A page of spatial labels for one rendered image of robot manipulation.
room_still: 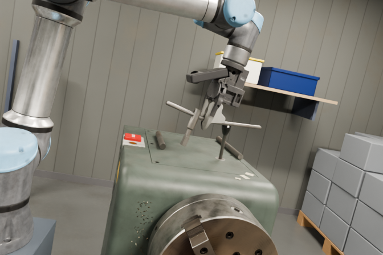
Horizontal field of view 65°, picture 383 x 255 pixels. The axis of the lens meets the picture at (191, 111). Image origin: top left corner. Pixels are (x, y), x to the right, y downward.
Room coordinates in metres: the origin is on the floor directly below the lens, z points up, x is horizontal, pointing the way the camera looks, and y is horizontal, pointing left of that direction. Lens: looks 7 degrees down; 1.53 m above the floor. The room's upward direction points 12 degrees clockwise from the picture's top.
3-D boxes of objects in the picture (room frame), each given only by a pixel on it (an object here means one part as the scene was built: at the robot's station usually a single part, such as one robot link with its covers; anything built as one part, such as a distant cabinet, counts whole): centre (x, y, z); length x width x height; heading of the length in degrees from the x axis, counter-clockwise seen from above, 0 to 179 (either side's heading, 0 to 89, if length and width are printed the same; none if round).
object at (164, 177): (1.08, -0.02, 1.06); 0.59 x 0.48 x 0.39; 13
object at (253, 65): (3.22, -0.37, 1.69); 0.46 x 0.39 x 0.26; 98
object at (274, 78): (3.29, -0.94, 1.66); 0.53 x 0.40 x 0.21; 98
